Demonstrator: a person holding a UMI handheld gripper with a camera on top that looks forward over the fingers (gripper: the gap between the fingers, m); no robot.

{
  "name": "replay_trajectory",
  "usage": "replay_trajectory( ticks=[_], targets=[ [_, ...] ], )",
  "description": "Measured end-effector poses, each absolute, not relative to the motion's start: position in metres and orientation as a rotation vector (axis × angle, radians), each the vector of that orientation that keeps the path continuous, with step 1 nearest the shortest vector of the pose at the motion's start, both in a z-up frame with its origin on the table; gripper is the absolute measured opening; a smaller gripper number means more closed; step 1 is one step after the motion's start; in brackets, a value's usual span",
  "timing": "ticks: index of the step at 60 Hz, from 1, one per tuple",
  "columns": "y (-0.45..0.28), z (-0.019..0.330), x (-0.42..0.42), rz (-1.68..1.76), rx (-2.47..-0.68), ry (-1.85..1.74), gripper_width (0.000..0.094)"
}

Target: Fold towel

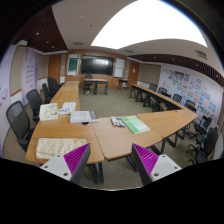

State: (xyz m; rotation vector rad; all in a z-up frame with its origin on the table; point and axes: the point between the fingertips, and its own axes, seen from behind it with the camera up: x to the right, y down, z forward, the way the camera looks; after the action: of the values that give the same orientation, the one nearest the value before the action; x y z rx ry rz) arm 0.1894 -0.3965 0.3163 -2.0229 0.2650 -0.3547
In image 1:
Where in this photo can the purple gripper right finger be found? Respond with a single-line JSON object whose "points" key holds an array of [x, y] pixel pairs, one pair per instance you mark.
{"points": [[151, 166]]}

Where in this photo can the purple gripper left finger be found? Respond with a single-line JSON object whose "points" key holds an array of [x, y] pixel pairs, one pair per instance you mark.
{"points": [[69, 166]]}

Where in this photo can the cream knitted towel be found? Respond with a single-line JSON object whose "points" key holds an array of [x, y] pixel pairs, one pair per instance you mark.
{"points": [[49, 147]]}

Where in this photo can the green booklet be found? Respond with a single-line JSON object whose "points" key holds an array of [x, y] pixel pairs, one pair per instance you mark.
{"points": [[135, 124]]}

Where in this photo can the white book stack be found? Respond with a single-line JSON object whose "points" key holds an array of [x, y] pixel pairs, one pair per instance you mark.
{"points": [[83, 116]]}

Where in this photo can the markers bundle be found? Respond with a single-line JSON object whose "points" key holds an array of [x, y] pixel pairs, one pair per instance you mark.
{"points": [[117, 122]]}

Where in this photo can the white box with picture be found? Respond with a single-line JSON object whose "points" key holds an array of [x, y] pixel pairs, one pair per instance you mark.
{"points": [[48, 112]]}

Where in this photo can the white paper sheets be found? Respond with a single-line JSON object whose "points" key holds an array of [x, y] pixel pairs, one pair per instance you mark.
{"points": [[67, 108]]}

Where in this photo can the black office chair near right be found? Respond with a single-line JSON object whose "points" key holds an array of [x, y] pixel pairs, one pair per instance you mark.
{"points": [[206, 146]]}

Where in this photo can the black office chair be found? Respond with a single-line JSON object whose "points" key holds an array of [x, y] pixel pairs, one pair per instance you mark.
{"points": [[20, 124], [35, 102], [206, 146]]}

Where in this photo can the black office chair near left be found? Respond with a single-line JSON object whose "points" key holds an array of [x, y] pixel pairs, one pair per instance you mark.
{"points": [[20, 124]]}

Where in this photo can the black front desk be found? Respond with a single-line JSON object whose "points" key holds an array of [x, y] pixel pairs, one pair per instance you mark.
{"points": [[96, 83]]}

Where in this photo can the wooden door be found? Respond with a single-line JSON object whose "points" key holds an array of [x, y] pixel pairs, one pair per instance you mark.
{"points": [[133, 73]]}

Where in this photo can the green board left of screen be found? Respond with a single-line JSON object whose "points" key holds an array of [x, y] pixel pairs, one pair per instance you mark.
{"points": [[73, 62]]}

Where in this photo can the white whiteboard right of screen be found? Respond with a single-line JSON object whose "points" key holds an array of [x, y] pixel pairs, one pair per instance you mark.
{"points": [[119, 68]]}

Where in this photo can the colourful wall posters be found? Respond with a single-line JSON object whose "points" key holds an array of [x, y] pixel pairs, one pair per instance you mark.
{"points": [[206, 95]]}

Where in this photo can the large black wall screen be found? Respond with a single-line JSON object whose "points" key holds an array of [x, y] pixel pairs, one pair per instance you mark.
{"points": [[91, 64]]}

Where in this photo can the purple wall banner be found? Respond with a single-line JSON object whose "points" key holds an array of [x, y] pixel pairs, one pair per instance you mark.
{"points": [[29, 73]]}

